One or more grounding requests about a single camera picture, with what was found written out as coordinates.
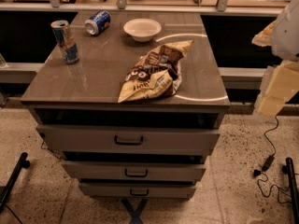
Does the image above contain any black right stand leg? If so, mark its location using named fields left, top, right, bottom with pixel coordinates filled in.
left=282, top=157, right=299, bottom=224

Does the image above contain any black left stand leg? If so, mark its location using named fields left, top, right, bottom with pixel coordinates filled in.
left=0, top=152, right=30, bottom=213

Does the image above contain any top grey drawer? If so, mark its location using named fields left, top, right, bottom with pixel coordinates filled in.
left=36, top=125, right=220, bottom=155

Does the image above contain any grey drawer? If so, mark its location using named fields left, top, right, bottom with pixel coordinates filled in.
left=36, top=125, right=220, bottom=155
left=63, top=161, right=206, bottom=183
left=79, top=183, right=196, bottom=199

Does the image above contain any grey drawer cabinet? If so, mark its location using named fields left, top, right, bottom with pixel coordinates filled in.
left=21, top=11, right=230, bottom=187

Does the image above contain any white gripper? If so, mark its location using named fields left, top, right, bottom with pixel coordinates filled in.
left=251, top=0, right=299, bottom=117

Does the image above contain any blue soda can lying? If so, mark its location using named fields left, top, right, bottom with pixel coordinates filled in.
left=85, top=10, right=111, bottom=35

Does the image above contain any bottom grey drawer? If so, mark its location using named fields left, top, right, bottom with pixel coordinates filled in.
left=79, top=183, right=196, bottom=199

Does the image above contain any black power cable with adapter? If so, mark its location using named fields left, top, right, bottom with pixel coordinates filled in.
left=252, top=115, right=293, bottom=204

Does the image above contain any brown chip bag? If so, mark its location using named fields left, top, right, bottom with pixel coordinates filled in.
left=118, top=40, right=192, bottom=103

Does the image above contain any black stand leg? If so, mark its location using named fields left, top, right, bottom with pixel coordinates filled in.
left=282, top=157, right=299, bottom=224
left=0, top=152, right=30, bottom=213

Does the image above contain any white bowl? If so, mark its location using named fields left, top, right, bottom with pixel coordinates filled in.
left=123, top=19, right=162, bottom=42

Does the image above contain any middle grey drawer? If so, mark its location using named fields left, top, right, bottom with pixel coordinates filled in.
left=63, top=161, right=206, bottom=183

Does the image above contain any redbull can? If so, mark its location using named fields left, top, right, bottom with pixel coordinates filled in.
left=50, top=20, right=78, bottom=64

